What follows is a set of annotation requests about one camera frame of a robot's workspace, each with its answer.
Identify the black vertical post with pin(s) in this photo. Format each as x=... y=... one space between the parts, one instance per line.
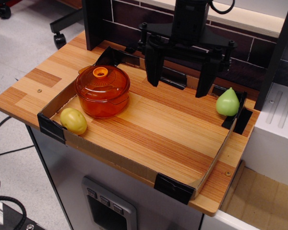
x=94 y=12
x=273 y=66

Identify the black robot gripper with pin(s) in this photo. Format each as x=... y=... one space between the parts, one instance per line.
x=186 y=38

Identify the white toy sink unit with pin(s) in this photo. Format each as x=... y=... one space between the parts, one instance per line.
x=267 y=149

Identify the black vertical post left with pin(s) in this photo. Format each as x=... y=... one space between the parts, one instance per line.
x=94 y=12

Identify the grey toy oven control panel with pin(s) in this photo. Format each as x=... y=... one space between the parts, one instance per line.
x=108 y=210

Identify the yellow toy potato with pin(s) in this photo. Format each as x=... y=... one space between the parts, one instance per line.
x=73 y=120

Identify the cardboard fence with black tape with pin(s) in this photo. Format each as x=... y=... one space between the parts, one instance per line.
x=166 y=138

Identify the green toy pear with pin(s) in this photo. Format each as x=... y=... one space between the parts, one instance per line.
x=228 y=103

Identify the orange transparent pot lid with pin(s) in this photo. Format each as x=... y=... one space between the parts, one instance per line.
x=102 y=83

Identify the black office chair base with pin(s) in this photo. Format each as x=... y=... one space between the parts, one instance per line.
x=58 y=25

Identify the black vertical post right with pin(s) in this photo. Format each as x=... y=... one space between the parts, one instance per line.
x=273 y=66

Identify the orange transparent plastic pot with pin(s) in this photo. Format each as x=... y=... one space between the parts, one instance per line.
x=104 y=109

